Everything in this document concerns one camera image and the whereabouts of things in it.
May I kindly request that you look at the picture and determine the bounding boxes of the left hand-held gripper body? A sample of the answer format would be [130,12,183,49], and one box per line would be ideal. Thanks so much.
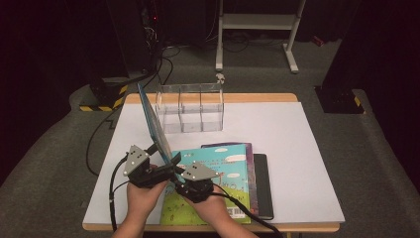
[122,144,176,189]

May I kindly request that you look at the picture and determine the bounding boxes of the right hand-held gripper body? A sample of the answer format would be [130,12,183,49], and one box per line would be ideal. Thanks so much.
[173,160,220,204]

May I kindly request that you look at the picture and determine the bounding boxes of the dark blue picture book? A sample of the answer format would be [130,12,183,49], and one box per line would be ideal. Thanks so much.
[137,82,186,184]

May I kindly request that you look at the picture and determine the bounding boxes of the light blue picture book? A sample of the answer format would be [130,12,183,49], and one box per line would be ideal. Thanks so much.
[159,143,252,226]

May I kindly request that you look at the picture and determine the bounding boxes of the purple magazine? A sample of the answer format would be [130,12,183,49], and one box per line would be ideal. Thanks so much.
[201,142,261,219]

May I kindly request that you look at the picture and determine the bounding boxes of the clear acrylic book rack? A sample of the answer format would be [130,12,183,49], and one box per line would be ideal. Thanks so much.
[156,82,226,134]

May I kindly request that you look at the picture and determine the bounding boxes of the black notebook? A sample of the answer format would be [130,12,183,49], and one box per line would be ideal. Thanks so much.
[253,153,275,221]

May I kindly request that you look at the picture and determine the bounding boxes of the person's left hand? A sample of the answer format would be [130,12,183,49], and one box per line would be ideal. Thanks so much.
[126,179,169,226]

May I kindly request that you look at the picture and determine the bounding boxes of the person's right hand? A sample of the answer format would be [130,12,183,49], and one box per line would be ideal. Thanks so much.
[187,184,232,226]

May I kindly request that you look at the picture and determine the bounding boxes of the black yellow-striped stand base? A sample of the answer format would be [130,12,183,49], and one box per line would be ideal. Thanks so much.
[314,85,367,115]
[78,77,130,113]

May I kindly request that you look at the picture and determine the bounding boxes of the white table cover sheet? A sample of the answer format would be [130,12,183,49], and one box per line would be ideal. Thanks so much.
[82,101,346,224]

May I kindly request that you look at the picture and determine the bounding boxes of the black equipment rack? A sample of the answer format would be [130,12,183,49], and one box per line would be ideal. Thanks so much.
[140,0,164,75]

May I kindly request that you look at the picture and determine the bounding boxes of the left hand-held gripper cable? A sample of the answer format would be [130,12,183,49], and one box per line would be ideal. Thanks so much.
[108,155,131,233]

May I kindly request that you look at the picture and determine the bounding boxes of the hand-held gripper cable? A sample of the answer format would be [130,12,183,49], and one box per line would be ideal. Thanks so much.
[108,155,131,233]
[211,190,285,238]

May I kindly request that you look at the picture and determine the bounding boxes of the black floor cable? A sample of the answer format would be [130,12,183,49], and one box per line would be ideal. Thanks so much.
[85,108,120,177]

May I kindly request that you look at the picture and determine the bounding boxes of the right hand-held gripper cable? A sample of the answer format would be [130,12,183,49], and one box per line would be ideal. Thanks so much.
[211,190,285,238]

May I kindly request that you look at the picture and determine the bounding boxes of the white metal frame desk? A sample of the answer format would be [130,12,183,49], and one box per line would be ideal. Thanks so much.
[215,0,306,74]

